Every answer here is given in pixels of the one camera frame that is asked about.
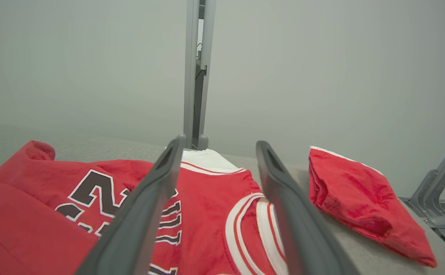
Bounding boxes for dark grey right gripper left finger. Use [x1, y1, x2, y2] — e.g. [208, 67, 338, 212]
[73, 134, 187, 275]

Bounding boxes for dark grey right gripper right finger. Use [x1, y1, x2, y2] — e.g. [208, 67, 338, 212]
[256, 141, 360, 275]

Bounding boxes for red shorts with white stripe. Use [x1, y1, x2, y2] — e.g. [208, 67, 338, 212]
[308, 146, 438, 268]

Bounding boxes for red Bulls jersey white sleeves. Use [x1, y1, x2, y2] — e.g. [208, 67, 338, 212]
[0, 140, 290, 275]

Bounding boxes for grey fabric padded surface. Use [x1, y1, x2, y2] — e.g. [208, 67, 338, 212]
[0, 122, 445, 275]

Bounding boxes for grey metal stand base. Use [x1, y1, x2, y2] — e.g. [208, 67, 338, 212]
[398, 128, 445, 249]

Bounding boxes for grey partition post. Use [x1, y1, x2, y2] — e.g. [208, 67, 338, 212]
[183, 0, 200, 149]
[197, 0, 217, 150]

